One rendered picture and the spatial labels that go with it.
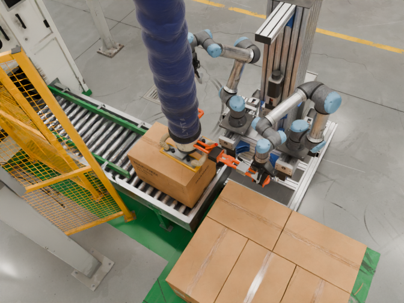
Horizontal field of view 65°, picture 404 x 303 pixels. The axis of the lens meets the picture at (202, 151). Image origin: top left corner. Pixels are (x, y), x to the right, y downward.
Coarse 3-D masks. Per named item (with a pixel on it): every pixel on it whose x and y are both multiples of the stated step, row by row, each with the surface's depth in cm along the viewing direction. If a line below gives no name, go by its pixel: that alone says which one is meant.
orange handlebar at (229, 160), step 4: (200, 112) 239; (200, 116) 238; (196, 144) 223; (204, 144) 222; (200, 148) 221; (204, 152) 220; (224, 156) 216; (228, 156) 214; (220, 160) 214; (224, 160) 213; (228, 160) 212; (232, 160) 212; (236, 160) 213; (228, 164) 212; (232, 164) 211; (248, 168) 208; (252, 172) 208; (268, 180) 202
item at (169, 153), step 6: (168, 144) 239; (162, 150) 237; (168, 150) 236; (174, 150) 233; (168, 156) 234; (174, 156) 233; (186, 156) 232; (192, 156) 232; (180, 162) 230; (186, 162) 229; (192, 168) 226; (198, 168) 226
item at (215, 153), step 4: (212, 148) 218; (216, 148) 218; (220, 148) 218; (208, 152) 216; (212, 152) 217; (216, 152) 217; (220, 152) 216; (208, 156) 219; (212, 156) 214; (216, 156) 215; (220, 156) 216; (212, 160) 217; (216, 160) 215
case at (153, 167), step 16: (160, 128) 275; (144, 144) 266; (144, 160) 257; (160, 160) 256; (208, 160) 257; (144, 176) 280; (160, 176) 256; (176, 176) 246; (192, 176) 244; (208, 176) 273; (176, 192) 263; (192, 192) 257
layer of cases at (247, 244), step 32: (224, 192) 279; (256, 192) 276; (224, 224) 262; (256, 224) 260; (288, 224) 257; (320, 224) 255; (192, 256) 250; (224, 256) 248; (256, 256) 245; (288, 256) 243; (320, 256) 241; (352, 256) 239; (192, 288) 236; (224, 288) 234; (256, 288) 232; (288, 288) 230; (320, 288) 228; (352, 288) 227
